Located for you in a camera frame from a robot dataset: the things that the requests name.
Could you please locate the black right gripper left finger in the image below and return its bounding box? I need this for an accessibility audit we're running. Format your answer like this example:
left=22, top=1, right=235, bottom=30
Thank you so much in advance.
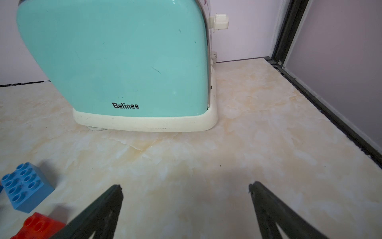
left=51, top=185, right=123, bottom=239

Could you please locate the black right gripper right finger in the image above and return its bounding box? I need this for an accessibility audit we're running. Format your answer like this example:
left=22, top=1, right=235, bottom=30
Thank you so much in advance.
left=249, top=181, right=327, bottom=239

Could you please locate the red square brick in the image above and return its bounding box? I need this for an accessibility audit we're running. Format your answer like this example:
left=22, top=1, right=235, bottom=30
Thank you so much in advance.
left=11, top=213, right=66, bottom=239

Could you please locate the light blue large brick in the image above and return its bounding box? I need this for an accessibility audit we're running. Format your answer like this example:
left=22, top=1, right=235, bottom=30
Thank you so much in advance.
left=1, top=162, right=54, bottom=213

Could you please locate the mint green Belinee toaster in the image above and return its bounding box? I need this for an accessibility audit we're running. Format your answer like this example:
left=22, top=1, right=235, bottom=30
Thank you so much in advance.
left=17, top=1, right=229, bottom=132

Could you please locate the black enclosure corner post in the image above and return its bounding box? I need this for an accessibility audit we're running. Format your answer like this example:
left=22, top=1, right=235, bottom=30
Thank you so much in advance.
left=272, top=0, right=309, bottom=66

